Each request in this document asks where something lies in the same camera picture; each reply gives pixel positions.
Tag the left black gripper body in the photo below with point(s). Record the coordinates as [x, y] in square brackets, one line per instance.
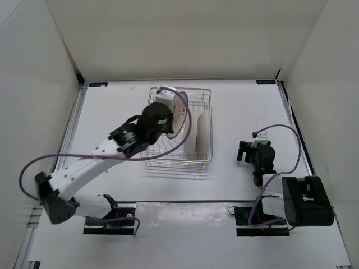
[165, 128]

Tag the orange patterned round plate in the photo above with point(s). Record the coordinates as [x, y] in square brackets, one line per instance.
[179, 115]

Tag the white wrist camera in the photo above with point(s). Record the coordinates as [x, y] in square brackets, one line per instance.
[166, 96]
[259, 138]

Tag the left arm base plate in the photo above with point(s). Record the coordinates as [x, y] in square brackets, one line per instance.
[121, 221]

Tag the left blue table label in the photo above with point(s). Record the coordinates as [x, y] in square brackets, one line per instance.
[98, 84]

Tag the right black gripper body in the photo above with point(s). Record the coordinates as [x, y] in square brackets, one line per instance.
[256, 165]

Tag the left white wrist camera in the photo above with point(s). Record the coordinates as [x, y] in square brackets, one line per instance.
[166, 96]

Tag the metal wire dish rack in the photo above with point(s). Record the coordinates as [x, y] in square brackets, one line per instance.
[199, 100]

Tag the blue table label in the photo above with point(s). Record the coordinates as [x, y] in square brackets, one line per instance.
[265, 82]
[98, 84]

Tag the right blue table label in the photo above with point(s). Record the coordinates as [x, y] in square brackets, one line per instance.
[265, 82]

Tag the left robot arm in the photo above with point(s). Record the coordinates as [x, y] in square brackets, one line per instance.
[58, 191]

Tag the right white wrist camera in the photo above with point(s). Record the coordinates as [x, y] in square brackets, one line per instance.
[259, 138]

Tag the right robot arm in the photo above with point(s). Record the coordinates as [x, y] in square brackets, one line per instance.
[297, 201]

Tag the white ribbed plate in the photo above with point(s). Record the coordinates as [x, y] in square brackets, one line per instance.
[190, 143]

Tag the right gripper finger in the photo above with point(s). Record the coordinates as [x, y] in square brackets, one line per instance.
[243, 148]
[249, 156]

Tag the plain white plate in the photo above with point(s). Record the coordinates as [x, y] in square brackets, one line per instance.
[202, 132]

